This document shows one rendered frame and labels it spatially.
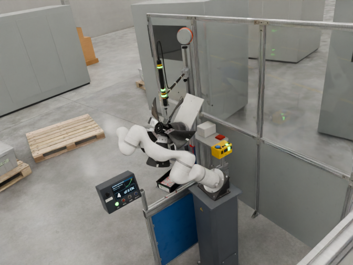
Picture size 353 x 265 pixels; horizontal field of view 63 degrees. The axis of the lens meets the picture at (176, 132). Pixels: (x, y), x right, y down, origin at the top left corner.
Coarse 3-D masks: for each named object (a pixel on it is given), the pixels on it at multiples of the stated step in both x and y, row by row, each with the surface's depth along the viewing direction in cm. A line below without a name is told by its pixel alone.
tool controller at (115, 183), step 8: (120, 176) 201; (128, 176) 198; (104, 184) 196; (112, 184) 193; (120, 184) 196; (128, 184) 199; (136, 184) 202; (104, 192) 190; (112, 192) 193; (128, 192) 199; (104, 200) 191; (112, 200) 194; (120, 200) 197; (128, 200) 200; (104, 208) 200; (112, 208) 194
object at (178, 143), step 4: (172, 132) 255; (176, 132) 254; (180, 132) 253; (184, 132) 251; (188, 132) 249; (192, 132) 247; (172, 136) 251; (176, 136) 249; (180, 136) 247; (184, 136) 246; (188, 136) 245; (172, 140) 247; (176, 140) 245; (180, 140) 244; (184, 140) 242; (188, 140) 241; (176, 144) 243; (180, 144) 241; (184, 144) 240
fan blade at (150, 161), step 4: (160, 144) 262; (164, 144) 262; (148, 160) 260; (152, 160) 259; (168, 160) 257; (148, 164) 260; (152, 164) 258; (156, 164) 258; (160, 164) 257; (164, 164) 256; (168, 164) 256
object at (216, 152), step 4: (224, 140) 259; (216, 144) 255; (220, 144) 254; (224, 144) 253; (212, 148) 252; (216, 148) 249; (224, 148) 249; (212, 152) 254; (216, 152) 249; (220, 152) 247; (224, 152) 251; (228, 152) 254; (216, 156) 251; (220, 156) 249
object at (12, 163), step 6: (0, 144) 439; (6, 144) 436; (0, 150) 421; (6, 150) 419; (12, 150) 423; (0, 156) 411; (6, 156) 419; (12, 156) 427; (0, 162) 414; (6, 162) 422; (12, 162) 429; (0, 168) 417; (6, 168) 424; (12, 168) 432; (0, 174) 419
